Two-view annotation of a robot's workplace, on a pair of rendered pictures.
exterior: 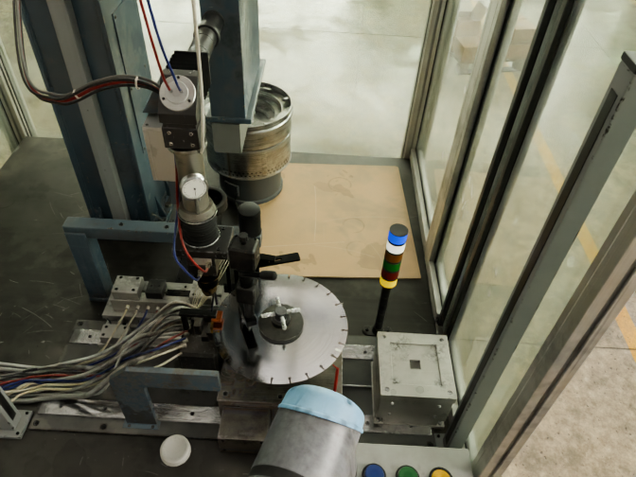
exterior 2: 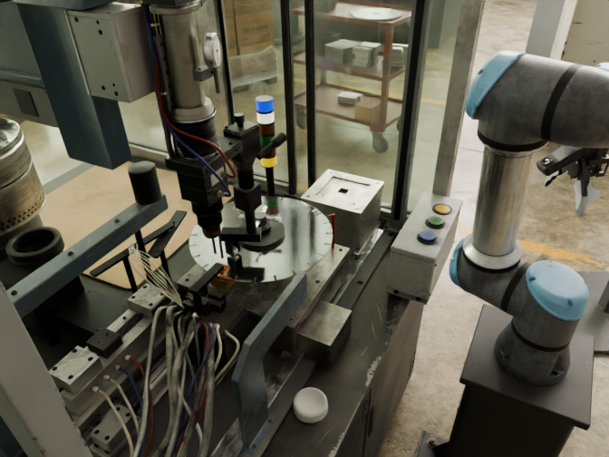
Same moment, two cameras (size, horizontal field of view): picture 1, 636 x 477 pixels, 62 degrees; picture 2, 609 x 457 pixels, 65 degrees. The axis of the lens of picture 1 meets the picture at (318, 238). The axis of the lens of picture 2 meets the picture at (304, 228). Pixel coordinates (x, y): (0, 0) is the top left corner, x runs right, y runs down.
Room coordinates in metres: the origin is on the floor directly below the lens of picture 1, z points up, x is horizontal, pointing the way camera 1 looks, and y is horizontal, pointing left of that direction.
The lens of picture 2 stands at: (0.25, 0.82, 1.61)
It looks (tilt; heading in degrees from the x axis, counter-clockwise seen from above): 36 degrees down; 299
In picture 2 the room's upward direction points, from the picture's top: 2 degrees counter-clockwise
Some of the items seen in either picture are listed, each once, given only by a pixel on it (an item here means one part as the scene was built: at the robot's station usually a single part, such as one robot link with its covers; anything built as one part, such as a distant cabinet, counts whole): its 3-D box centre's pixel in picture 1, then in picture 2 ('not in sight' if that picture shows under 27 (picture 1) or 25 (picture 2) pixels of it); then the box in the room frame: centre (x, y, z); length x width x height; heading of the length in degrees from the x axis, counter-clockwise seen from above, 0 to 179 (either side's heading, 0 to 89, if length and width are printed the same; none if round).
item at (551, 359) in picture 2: not in sight; (536, 341); (0.16, -0.03, 0.80); 0.15 x 0.15 x 0.10
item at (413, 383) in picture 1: (410, 379); (342, 212); (0.72, -0.26, 0.82); 0.18 x 0.18 x 0.15; 0
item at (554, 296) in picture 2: not in sight; (547, 300); (0.17, -0.03, 0.91); 0.13 x 0.12 x 0.14; 162
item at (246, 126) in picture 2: (245, 269); (244, 164); (0.75, 0.15, 1.17); 0.06 x 0.05 x 0.20; 81
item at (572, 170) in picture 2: not in sight; (586, 152); (0.16, -0.46, 1.05); 0.09 x 0.08 x 0.12; 40
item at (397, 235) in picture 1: (397, 234); (265, 103); (0.92, -0.19, 1.14); 0.05 x 0.04 x 0.03; 0
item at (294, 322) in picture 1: (280, 321); (260, 229); (0.78, 0.08, 0.96); 0.11 x 0.11 x 0.03
